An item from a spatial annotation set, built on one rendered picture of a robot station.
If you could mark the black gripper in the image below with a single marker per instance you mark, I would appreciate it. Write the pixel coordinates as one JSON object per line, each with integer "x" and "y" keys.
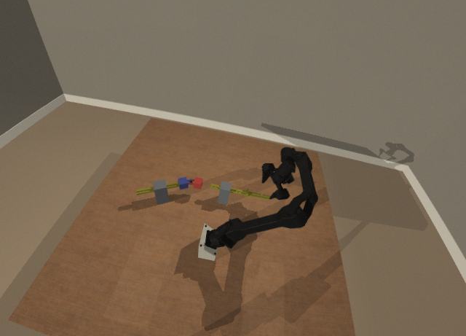
{"x": 277, "y": 178}

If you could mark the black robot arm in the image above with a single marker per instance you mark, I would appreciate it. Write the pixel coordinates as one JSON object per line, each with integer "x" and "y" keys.
{"x": 291, "y": 216}

